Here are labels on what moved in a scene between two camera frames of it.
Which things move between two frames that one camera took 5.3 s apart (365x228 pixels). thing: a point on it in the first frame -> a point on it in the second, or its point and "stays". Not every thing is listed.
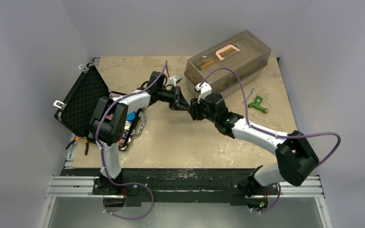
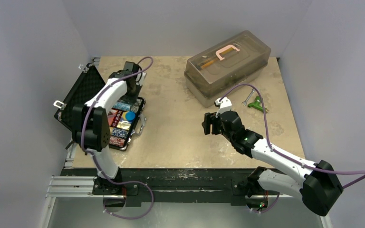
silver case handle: [133, 132] stays
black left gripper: [182, 104] -> [131, 99]
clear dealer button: [127, 125] stays
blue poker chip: [131, 116] stays
